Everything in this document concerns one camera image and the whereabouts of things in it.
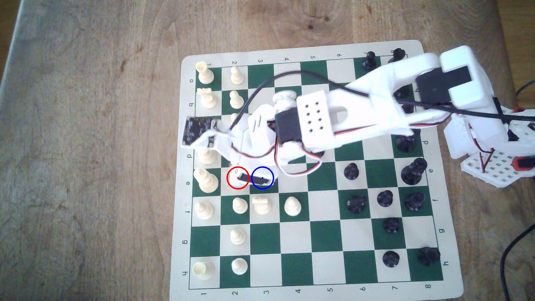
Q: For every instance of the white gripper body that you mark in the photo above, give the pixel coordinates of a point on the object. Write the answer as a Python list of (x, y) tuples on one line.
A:
[(255, 179)]

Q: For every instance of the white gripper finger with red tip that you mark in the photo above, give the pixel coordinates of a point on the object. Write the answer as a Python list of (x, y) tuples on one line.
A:
[(264, 166), (235, 161)]

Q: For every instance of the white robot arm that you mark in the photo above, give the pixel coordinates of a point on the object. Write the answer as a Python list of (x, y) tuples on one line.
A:
[(376, 104)]

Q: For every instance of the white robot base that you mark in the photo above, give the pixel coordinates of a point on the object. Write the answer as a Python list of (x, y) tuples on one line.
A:
[(476, 133)]

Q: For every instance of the white pawn chess piece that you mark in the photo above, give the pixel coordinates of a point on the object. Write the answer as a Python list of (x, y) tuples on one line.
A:
[(292, 206), (238, 236), (234, 117), (237, 75), (236, 100), (240, 205), (239, 266)]

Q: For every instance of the tall white king chess piece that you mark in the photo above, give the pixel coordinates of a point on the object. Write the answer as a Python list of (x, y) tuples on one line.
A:
[(207, 180)]

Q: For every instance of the white knight chess piece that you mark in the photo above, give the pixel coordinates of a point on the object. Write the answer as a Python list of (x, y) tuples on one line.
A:
[(262, 205), (207, 98)]

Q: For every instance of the white bishop chess piece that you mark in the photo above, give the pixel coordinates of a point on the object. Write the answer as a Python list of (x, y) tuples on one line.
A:
[(204, 210)]

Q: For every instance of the green and white chess mat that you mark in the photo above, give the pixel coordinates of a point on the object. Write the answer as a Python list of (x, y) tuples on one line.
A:
[(267, 246)]

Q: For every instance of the white rook chess piece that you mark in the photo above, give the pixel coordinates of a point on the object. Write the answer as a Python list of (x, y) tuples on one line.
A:
[(202, 269), (205, 72)]

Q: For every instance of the black pawn chess piece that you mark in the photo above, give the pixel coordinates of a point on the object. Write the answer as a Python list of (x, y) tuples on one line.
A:
[(391, 225), (391, 258), (370, 60), (352, 171), (385, 198), (357, 204)]

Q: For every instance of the tall black king chess piece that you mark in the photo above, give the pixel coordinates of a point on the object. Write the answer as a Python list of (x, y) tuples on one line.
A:
[(413, 171)]

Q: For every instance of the black bishop chess piece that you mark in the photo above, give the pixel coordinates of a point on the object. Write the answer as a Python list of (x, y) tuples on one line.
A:
[(414, 201)]

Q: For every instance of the black rook chess piece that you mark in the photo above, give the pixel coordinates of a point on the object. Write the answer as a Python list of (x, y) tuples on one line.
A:
[(398, 54), (428, 255)]

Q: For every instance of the white perforated mounting plate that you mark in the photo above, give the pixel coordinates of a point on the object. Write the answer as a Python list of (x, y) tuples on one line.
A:
[(497, 167)]

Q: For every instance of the black wrist camera board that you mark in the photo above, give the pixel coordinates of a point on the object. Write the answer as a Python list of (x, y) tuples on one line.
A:
[(196, 130)]

